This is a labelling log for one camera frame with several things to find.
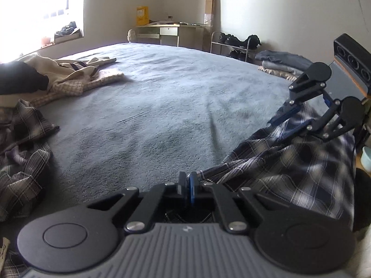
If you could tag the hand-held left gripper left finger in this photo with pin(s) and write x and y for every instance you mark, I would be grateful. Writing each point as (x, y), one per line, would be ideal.
(182, 185)

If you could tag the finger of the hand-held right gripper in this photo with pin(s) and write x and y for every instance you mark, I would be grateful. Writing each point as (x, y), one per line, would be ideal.
(323, 115)
(285, 114)

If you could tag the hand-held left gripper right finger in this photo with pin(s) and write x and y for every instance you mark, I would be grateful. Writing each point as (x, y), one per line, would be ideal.
(192, 191)

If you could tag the black white plaid pants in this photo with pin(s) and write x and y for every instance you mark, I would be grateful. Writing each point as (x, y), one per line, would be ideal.
(304, 173)

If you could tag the folded patterned cloth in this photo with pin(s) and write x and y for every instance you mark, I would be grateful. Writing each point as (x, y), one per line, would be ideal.
(278, 73)

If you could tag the folded blue jeans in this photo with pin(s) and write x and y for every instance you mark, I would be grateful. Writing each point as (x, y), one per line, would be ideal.
(284, 59)

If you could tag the pale blue bowl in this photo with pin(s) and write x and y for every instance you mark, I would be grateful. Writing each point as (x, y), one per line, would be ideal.
(366, 159)

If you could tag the black shoe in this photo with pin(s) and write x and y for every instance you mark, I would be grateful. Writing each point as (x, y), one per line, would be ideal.
(253, 42)
(229, 39)

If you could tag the grey bed blanket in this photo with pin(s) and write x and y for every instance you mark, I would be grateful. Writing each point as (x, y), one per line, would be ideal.
(159, 98)

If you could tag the dark cloth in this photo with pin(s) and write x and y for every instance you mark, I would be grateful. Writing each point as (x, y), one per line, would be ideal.
(362, 202)

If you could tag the metal shoe rack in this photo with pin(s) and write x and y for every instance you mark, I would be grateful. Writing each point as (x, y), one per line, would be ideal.
(214, 43)

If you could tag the tall cardboard box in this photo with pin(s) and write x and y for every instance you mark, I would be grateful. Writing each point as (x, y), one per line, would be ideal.
(211, 0)

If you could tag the pale wooden desk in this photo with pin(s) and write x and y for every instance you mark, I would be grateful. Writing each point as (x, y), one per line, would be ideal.
(174, 34)

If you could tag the checked beige garment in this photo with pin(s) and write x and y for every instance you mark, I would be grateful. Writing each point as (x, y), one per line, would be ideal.
(87, 82)

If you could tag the beige coat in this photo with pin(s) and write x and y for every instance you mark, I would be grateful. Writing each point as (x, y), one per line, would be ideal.
(66, 69)

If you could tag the yellow box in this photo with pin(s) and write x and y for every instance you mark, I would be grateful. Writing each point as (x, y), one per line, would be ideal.
(142, 16)

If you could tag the dark sneaker pair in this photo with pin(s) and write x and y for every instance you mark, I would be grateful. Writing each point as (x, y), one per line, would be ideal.
(68, 29)

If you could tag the black garment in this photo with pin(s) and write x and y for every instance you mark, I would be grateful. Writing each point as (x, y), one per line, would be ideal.
(20, 78)

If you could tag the reddish flower pot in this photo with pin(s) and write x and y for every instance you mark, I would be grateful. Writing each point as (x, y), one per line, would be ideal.
(47, 41)

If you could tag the cream bed post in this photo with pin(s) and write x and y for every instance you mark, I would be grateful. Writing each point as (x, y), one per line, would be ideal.
(132, 34)

